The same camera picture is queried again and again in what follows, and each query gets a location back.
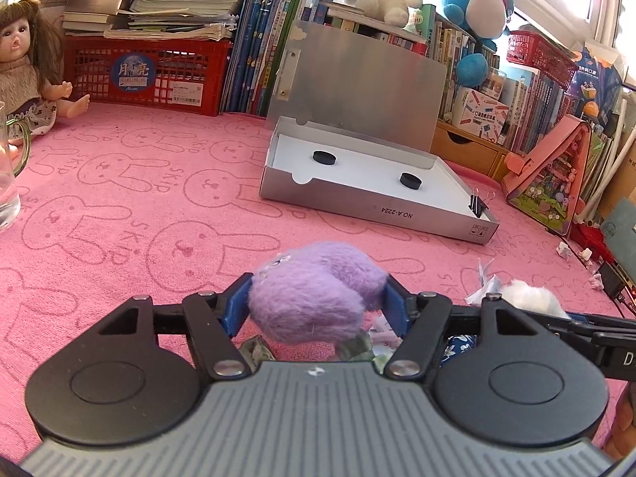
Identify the white cotton ball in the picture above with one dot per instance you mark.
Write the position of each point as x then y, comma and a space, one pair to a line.
531, 298

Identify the brown haired baby doll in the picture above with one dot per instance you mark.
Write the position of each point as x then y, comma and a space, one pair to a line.
25, 59

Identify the pink white packet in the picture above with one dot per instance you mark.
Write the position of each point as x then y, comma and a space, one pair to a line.
484, 283

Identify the white printed cardboard box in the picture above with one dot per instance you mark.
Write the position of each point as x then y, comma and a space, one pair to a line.
479, 112

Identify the blue printed carton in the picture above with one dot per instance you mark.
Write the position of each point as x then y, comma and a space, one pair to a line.
594, 79

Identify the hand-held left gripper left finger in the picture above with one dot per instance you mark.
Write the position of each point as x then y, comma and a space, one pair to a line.
237, 308

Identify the large blue plush toy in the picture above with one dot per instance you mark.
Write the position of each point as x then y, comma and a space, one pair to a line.
477, 10

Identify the row of upright blue books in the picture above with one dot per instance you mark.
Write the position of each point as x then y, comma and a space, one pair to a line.
258, 44

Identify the green patterned cloth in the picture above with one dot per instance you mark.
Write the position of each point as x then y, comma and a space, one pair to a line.
355, 349

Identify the shelf row of colourful books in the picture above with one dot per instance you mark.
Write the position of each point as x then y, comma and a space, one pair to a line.
447, 44

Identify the purple plush ball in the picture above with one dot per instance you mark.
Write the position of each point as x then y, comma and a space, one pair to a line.
308, 298

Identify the red plastic basket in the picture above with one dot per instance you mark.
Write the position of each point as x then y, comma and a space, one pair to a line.
539, 54

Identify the silver cardboard box with lid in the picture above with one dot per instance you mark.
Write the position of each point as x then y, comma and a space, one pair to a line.
357, 84

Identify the red plastic crate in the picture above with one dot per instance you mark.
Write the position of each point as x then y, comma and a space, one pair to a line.
149, 74

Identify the black binder clip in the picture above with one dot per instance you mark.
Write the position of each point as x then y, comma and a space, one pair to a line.
478, 203

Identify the clear glass mug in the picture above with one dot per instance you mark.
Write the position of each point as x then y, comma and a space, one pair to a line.
7, 179

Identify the white plastic pipes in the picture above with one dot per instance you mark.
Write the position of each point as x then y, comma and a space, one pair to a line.
613, 159

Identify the black round disc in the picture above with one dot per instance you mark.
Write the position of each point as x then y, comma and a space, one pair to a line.
411, 181
324, 157

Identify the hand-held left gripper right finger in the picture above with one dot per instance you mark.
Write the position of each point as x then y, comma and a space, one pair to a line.
397, 308

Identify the stack of lying books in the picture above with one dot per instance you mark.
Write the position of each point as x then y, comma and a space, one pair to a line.
184, 5

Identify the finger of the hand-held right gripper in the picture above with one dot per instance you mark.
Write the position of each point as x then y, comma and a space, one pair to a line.
581, 325

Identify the pink rabbit print blanket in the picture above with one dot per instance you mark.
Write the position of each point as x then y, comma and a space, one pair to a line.
149, 208

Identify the wooden drawer cabinet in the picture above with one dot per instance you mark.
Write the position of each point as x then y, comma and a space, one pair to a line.
467, 151

